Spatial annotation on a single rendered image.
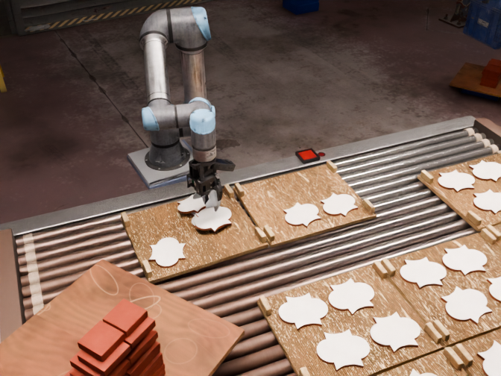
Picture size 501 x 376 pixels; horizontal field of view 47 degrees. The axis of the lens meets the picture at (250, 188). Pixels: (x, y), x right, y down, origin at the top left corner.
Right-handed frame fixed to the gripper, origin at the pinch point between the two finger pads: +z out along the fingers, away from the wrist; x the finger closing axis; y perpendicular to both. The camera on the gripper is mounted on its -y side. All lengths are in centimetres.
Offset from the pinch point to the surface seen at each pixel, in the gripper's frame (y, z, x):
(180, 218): 6.9, 8.1, -9.6
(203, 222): 4.7, 5.0, 0.9
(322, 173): -50, 8, 7
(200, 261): 15.8, 8.0, 12.2
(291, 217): -20.6, 7.0, 18.3
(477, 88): -328, 91, -54
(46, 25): -153, 98, -442
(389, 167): -75, 10, 22
